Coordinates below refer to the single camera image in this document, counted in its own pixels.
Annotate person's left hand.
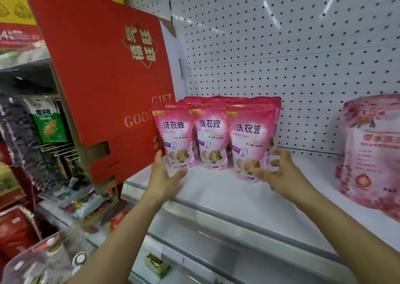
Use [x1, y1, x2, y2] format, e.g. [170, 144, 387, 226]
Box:
[146, 150, 189, 200]

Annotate person's right hand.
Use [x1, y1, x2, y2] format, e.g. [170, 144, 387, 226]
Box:
[248, 148, 309, 200]

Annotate person's left forearm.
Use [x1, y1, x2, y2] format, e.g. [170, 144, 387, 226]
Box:
[67, 194, 172, 284]

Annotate person's right forearm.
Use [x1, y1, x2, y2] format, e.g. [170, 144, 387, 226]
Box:
[292, 182, 400, 284]

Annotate white metal shelf board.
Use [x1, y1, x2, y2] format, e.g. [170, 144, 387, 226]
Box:
[121, 149, 400, 284]

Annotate group of pink detergent pouches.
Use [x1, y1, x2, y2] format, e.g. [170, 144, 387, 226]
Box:
[152, 96, 282, 183]

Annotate orange snack packet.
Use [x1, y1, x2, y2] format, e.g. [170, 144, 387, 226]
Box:
[109, 210, 129, 231]

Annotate small green carton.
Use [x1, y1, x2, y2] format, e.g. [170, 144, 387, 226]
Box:
[144, 253, 172, 279]

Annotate pale blue plastic packet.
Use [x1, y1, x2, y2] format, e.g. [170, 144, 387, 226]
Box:
[72, 194, 108, 220]

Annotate large pink floral refill bag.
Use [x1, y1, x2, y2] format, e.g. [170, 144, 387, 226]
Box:
[335, 94, 400, 223]

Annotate red cardboard gift box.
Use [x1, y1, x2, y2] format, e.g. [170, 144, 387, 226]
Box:
[21, 0, 188, 195]

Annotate white pegboard back panel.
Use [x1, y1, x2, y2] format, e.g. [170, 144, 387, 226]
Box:
[122, 0, 400, 156]

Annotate green snack packet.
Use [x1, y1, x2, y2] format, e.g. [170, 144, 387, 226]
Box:
[24, 97, 69, 144]

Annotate row of dark patterned packets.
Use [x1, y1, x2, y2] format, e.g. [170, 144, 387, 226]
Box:
[0, 95, 68, 197]

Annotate clear plastic container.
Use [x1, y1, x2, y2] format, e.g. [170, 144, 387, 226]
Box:
[1, 224, 94, 284]

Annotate red packaged goods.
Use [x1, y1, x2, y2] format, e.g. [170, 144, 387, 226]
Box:
[0, 207, 39, 262]

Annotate yellow poster sign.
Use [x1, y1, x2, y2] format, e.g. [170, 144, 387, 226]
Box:
[0, 0, 124, 26]

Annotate metal wire display hooks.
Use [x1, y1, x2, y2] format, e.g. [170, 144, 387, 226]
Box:
[40, 141, 77, 164]

